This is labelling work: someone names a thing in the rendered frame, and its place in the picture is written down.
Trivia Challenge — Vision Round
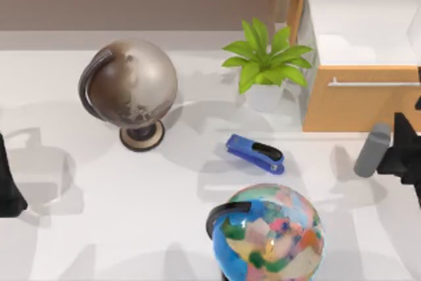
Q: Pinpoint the pale grey rounded box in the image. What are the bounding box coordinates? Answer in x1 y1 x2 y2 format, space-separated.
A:
353 122 393 179

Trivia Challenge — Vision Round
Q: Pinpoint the pale wooden drawer front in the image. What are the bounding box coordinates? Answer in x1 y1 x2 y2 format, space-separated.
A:
301 64 421 133

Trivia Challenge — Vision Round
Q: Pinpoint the drawer with grey inside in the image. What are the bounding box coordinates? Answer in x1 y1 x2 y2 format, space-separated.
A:
297 0 421 68

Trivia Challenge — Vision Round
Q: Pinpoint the blue and black stapler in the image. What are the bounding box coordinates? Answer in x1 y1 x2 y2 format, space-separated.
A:
225 133 285 175

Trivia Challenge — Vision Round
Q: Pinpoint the colourful blue globe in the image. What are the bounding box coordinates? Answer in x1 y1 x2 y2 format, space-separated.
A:
205 182 326 281

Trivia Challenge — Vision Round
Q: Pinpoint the green plant in white pot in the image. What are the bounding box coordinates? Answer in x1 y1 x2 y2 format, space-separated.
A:
220 18 314 113

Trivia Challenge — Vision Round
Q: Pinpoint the bronze grey globe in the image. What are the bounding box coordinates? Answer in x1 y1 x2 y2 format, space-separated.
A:
78 38 180 155

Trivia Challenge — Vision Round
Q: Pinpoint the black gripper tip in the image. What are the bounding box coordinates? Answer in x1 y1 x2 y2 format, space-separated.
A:
0 132 29 218

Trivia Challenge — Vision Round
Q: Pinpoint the long metal drawer handle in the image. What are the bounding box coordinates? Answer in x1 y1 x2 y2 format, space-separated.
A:
327 77 421 88

